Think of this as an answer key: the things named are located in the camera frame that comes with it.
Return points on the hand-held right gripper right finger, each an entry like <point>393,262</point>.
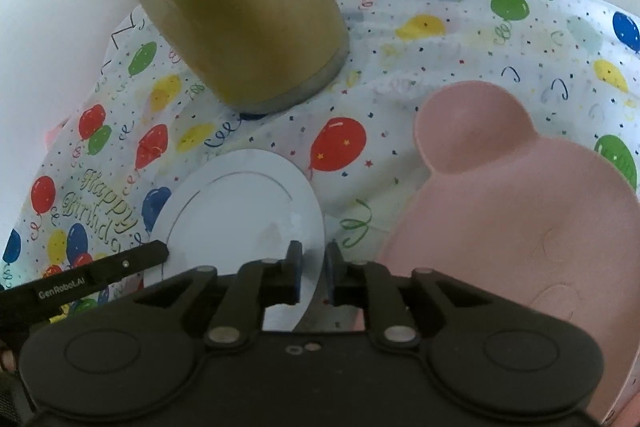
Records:
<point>330,272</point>

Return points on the balloon print tablecloth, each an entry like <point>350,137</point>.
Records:
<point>390,32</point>

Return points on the white round plate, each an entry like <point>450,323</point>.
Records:
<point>240,207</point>

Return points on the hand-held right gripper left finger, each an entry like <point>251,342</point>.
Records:
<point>295,269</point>

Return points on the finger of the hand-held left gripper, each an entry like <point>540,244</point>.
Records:
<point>100,269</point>

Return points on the beige electric kettle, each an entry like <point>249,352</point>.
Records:
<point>240,7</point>

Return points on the pink bear-shaped plate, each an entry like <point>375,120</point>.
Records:
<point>500,207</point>

